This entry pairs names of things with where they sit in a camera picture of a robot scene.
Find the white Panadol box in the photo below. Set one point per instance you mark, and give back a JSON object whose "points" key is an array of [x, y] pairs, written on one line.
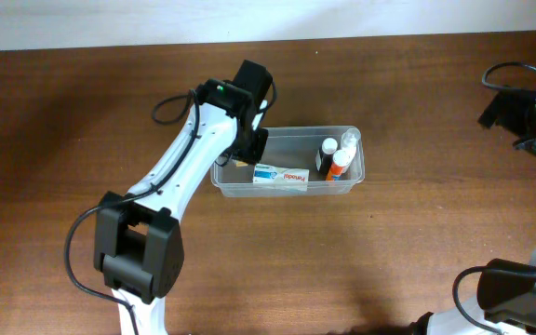
{"points": [[282, 178]]}

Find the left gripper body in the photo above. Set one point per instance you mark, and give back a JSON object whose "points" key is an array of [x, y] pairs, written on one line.
{"points": [[250, 149]]}

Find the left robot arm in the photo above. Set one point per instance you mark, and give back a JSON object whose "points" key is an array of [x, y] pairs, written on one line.
{"points": [[138, 246]]}

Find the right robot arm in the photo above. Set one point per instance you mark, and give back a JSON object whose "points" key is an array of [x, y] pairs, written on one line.
{"points": [[497, 298]]}

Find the black bottle white cap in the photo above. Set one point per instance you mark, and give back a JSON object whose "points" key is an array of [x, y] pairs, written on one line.
{"points": [[323, 159]]}

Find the white spray bottle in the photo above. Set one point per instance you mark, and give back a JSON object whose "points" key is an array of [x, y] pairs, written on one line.
{"points": [[349, 141]]}

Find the clear plastic container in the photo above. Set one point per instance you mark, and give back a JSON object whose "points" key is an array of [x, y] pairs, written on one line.
{"points": [[290, 147]]}

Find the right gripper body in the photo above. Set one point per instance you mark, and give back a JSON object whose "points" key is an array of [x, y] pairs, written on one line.
{"points": [[523, 117]]}

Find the orange tube white cap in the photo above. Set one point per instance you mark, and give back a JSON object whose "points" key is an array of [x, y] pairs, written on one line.
{"points": [[340, 160]]}

